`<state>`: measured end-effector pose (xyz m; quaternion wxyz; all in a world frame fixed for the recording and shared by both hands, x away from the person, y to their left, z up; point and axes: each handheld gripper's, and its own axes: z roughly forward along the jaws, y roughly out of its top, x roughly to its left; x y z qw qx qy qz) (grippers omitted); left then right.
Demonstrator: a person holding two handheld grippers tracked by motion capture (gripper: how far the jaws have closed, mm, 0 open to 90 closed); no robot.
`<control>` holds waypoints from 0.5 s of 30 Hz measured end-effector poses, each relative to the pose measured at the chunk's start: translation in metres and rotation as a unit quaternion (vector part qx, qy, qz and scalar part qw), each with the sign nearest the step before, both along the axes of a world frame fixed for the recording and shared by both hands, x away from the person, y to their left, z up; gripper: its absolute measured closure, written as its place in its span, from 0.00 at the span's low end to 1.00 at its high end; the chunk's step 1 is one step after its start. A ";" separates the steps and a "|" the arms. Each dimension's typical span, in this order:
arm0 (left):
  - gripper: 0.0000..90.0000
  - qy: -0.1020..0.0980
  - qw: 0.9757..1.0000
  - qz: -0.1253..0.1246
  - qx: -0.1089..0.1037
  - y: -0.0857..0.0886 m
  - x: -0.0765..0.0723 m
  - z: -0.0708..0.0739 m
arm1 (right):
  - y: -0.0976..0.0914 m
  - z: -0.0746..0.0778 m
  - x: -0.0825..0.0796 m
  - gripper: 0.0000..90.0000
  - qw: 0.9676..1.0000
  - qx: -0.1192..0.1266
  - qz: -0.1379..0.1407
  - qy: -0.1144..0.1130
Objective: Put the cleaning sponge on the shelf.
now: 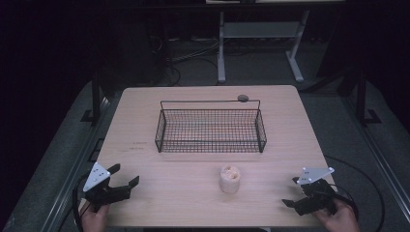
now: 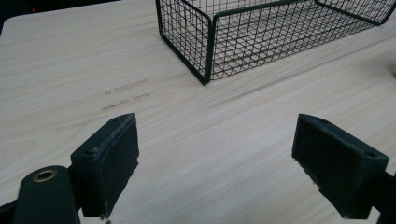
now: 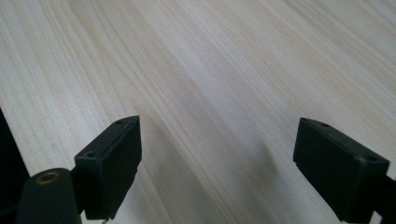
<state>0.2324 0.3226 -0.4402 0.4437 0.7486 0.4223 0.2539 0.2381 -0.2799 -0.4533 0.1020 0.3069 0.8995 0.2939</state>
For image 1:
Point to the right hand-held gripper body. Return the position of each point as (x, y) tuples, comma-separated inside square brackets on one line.
[(317, 195)]

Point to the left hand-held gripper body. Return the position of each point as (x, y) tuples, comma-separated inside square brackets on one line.
[(96, 177)]

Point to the person's right hand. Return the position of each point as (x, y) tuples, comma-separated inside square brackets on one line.
[(341, 220)]

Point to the person's left hand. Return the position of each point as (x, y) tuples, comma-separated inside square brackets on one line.
[(93, 220)]

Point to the black metal stand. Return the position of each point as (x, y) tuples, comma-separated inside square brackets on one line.
[(361, 100), (95, 96)]

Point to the grey round knob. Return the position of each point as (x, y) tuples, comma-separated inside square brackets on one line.
[(242, 98)]

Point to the aluminium rail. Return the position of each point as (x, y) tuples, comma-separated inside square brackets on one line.
[(380, 161), (69, 180)]

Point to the white metal desk frame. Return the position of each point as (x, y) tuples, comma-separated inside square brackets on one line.
[(262, 29)]

